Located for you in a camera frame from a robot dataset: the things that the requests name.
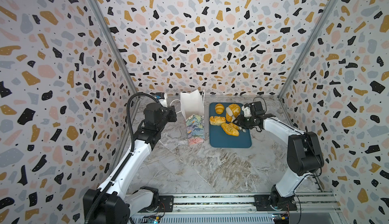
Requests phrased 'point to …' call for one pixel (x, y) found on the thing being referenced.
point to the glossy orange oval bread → (229, 129)
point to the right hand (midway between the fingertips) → (233, 119)
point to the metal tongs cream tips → (234, 119)
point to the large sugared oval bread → (236, 110)
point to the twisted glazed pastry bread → (217, 120)
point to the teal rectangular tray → (219, 139)
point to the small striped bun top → (219, 108)
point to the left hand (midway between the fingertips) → (174, 103)
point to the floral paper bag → (192, 108)
